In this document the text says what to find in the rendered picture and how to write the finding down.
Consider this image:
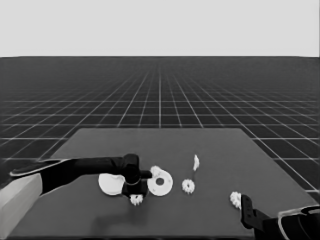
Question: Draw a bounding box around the large thick white disc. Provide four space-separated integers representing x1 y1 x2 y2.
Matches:
97 172 127 197

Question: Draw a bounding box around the white round carrier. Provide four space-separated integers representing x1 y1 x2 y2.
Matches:
146 168 174 197

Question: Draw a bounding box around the small white T-shaped piece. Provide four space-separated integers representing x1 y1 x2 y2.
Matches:
192 154 201 172

